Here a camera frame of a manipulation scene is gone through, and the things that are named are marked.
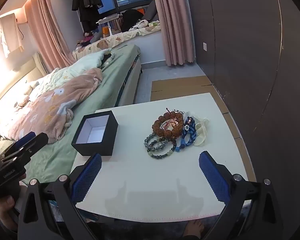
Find brown wooden bead bracelet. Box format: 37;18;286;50
152;112;185;139

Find pink floral fleece blanket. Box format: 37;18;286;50
0;68;103;144

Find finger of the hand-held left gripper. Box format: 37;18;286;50
5;131;37;157
0;133;49;167

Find silver chain butterfly necklace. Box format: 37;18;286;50
172;109;210;147

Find black bag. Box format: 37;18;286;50
121;9;147;32

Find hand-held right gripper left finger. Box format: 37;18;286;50
17;153;102;240

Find person's bare foot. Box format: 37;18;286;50
182;219;205;240

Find blue braided bracelet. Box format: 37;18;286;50
176;117;198;152

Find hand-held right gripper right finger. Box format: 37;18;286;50
199;151;284;240

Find beige padded headboard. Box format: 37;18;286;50
0;52;48;113

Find black hanging clothes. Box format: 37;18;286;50
72;0;103;32

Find dark glass bead bracelet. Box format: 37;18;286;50
144;134;169;153

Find pink curtain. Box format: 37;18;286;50
150;0;197;67
25;0;77;74

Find bed with green sheet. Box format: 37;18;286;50
0;44;142;188

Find person's left hand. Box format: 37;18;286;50
0;196;18;232

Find pale green floral duvet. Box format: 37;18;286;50
27;49;115;100

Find clear plastic bag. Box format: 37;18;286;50
185;110;199;122

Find green stone bead bracelet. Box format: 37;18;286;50
147;140;177;159

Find black jewelry box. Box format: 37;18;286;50
71;110;119;157

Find plush toys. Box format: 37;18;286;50
76;29;100;48

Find brown cardboard sheet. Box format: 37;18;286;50
150;75;255;180

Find printed window seat cushion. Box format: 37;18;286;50
72;22;163;60

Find beige hanging cloth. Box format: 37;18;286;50
0;12;24;59

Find white drying rack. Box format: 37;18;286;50
96;15;123;37

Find dark brown wardrobe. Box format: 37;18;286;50
185;0;300;205

